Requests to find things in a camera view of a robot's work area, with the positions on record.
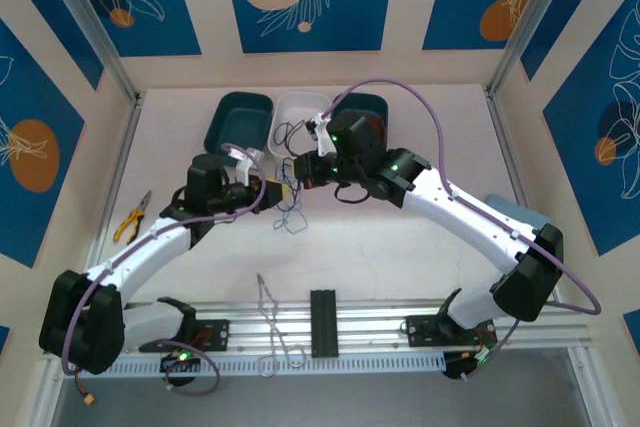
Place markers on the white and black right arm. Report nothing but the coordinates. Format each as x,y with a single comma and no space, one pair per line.
475,217

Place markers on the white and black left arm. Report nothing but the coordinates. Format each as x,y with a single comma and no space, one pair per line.
145,252

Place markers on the teal plastic bin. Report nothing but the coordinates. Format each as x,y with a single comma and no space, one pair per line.
370,102
235,127

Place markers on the white plastic bin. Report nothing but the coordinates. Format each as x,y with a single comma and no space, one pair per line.
295,107

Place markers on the clear plastic tongs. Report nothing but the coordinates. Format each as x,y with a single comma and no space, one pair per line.
265,297

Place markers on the controller board with green light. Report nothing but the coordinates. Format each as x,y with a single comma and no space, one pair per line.
180,359
460,367

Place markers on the yellow power connector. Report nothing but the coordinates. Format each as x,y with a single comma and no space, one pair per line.
90,401

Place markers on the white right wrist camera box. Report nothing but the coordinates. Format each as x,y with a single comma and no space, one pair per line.
322,139

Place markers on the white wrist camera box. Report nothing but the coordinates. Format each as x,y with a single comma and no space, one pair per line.
247,162
322,139

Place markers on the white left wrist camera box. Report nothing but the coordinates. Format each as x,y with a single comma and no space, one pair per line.
247,162

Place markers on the aluminium side rail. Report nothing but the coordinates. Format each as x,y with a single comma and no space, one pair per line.
120,162
505,147

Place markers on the black rail bracket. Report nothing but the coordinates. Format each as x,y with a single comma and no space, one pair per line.
323,322

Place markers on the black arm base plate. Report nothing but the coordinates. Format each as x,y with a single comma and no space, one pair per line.
215,334
425,329

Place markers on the aluminium mounting rail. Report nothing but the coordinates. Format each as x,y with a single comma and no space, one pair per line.
375,322

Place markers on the aluminium frame post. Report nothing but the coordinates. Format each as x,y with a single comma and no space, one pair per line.
95,32
530,22

